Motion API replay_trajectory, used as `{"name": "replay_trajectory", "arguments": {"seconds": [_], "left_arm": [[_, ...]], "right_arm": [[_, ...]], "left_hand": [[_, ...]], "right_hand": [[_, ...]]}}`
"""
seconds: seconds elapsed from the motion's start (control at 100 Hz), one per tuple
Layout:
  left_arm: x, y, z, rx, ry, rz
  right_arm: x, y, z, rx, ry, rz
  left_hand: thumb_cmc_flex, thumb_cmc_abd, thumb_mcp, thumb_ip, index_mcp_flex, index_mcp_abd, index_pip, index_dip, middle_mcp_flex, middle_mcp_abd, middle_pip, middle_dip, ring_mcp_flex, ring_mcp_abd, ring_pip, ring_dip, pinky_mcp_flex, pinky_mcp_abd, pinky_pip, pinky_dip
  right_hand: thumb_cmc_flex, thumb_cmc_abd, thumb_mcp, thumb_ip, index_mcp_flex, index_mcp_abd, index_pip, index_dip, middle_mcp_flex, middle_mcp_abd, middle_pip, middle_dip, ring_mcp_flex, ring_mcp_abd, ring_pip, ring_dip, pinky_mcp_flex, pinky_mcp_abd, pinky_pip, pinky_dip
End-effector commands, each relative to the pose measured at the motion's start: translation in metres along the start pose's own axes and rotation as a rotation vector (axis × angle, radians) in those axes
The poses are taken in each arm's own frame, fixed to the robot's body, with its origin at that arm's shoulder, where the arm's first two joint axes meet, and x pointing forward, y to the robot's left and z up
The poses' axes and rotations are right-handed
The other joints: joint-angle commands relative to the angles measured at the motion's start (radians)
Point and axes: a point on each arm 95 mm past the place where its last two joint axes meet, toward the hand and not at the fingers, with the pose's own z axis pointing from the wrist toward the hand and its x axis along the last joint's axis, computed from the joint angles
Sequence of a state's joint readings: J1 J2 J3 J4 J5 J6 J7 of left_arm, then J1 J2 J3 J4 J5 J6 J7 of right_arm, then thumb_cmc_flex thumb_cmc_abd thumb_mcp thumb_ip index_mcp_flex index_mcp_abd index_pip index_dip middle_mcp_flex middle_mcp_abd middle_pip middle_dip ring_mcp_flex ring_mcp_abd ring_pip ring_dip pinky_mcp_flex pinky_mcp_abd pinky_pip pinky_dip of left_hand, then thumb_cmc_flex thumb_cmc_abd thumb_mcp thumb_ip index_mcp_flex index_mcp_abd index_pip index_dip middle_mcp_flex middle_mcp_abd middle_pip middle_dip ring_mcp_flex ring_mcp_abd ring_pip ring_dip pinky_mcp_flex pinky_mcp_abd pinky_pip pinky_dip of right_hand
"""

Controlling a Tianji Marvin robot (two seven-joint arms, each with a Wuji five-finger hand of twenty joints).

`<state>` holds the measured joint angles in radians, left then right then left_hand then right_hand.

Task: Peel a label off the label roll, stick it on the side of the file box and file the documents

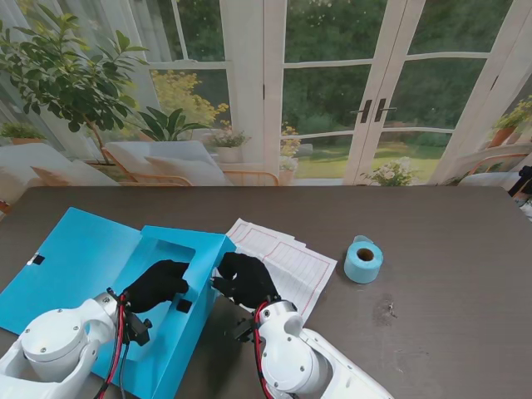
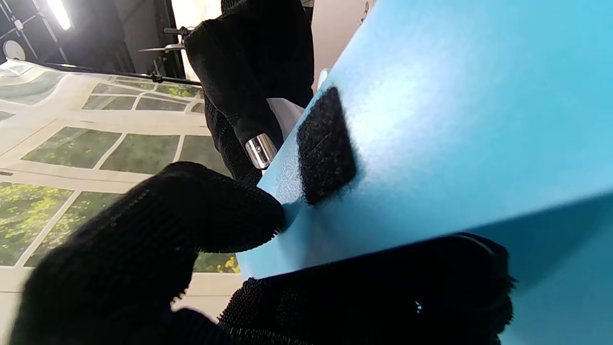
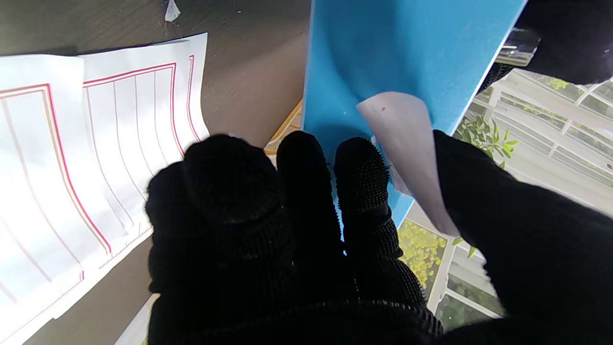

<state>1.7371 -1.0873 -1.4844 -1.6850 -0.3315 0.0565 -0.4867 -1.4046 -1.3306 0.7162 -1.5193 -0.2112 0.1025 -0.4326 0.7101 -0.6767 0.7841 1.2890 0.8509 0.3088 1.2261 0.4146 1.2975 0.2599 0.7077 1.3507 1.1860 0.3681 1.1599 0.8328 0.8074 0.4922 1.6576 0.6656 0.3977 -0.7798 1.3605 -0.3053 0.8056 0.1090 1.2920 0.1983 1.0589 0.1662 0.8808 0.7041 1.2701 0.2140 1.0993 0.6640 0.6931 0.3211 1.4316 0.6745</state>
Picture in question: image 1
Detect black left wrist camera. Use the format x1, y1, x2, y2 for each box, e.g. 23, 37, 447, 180
126, 311, 151, 346

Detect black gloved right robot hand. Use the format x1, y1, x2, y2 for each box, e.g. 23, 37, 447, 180
211, 251, 280, 311

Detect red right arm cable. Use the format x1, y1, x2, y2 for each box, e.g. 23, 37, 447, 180
253, 303, 279, 399

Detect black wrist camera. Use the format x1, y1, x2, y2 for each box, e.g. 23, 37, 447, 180
126, 311, 151, 346
233, 318, 255, 344

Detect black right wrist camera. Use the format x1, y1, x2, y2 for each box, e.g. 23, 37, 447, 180
233, 318, 255, 344

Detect light blue label roll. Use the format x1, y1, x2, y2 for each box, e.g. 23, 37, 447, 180
343, 234, 384, 285

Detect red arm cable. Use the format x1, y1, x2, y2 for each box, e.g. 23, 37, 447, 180
253, 303, 279, 399
97, 293, 130, 399

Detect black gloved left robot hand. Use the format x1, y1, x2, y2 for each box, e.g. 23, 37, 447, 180
122, 259, 191, 315

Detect red left arm cable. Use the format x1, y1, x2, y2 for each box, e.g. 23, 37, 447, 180
97, 293, 130, 399

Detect white lined paper sheets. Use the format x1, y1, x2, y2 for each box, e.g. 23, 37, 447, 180
214, 218, 338, 323

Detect black stand at table edge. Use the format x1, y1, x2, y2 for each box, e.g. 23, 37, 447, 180
509, 165, 532, 200

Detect blue file box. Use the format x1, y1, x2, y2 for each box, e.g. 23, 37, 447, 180
0, 206, 238, 399

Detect printed garden window backdrop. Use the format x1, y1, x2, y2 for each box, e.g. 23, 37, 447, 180
0, 0, 532, 189

